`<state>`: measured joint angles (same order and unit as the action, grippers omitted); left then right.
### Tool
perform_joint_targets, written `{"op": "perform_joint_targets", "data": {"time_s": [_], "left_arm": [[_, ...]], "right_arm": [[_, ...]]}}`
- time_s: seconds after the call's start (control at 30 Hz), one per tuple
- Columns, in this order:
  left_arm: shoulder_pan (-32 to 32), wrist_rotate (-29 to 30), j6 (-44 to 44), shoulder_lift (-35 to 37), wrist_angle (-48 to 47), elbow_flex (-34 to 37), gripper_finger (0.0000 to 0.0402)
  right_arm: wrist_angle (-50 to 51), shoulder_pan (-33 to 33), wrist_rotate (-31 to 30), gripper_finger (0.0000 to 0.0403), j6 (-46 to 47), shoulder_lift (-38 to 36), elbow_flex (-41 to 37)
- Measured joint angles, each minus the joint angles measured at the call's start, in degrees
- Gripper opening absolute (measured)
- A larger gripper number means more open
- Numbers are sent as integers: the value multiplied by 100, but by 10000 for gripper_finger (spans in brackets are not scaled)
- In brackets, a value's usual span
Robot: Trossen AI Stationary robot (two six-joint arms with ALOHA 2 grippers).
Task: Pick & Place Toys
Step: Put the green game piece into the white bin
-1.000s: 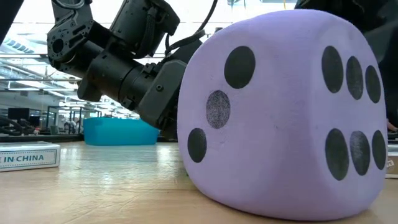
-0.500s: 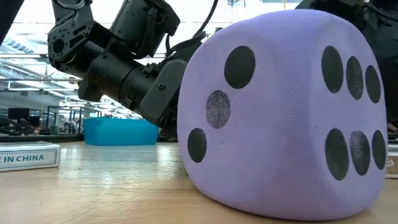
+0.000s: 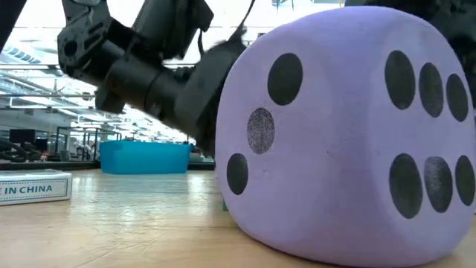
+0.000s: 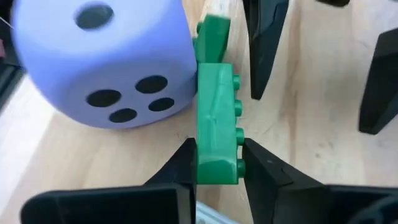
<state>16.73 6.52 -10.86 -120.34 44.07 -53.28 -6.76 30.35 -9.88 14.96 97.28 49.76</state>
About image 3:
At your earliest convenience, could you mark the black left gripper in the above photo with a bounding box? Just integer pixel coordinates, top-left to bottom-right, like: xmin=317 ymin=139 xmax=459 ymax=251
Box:
xmin=174 ymin=35 xmax=247 ymax=156

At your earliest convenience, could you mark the purple foam die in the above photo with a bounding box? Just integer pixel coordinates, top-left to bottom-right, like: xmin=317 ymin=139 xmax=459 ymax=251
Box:
xmin=214 ymin=5 xmax=476 ymax=268

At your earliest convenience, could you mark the card box teal print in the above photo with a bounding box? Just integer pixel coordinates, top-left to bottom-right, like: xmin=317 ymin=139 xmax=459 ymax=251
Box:
xmin=0 ymin=169 xmax=74 ymax=207

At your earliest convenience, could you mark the teal plastic bin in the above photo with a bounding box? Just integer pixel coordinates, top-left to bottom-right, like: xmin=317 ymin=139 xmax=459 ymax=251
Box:
xmin=99 ymin=140 xmax=192 ymax=176

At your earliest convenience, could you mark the black monitor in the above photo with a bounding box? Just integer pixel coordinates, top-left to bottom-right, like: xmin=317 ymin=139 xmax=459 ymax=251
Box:
xmin=9 ymin=129 xmax=36 ymax=145

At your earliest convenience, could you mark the black cable bundle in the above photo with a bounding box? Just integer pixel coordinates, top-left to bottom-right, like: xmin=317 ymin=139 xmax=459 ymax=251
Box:
xmin=0 ymin=139 xmax=29 ymax=163

